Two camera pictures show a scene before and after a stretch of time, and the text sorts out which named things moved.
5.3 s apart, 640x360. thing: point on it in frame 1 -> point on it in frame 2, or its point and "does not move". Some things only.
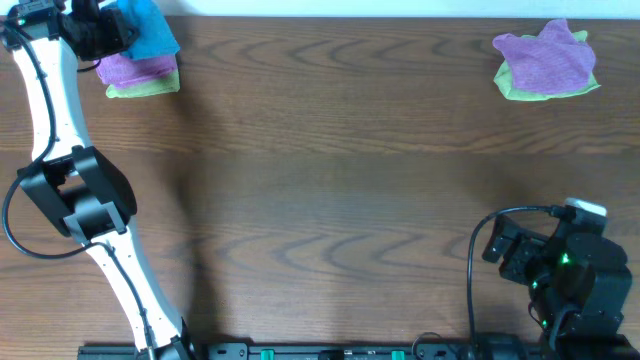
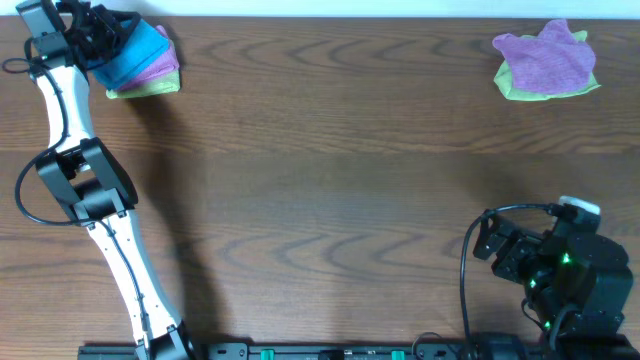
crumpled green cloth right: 504,81 does not move
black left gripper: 114,31 does not move
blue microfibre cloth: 148,22 -> 139,43
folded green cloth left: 164,84 does not move
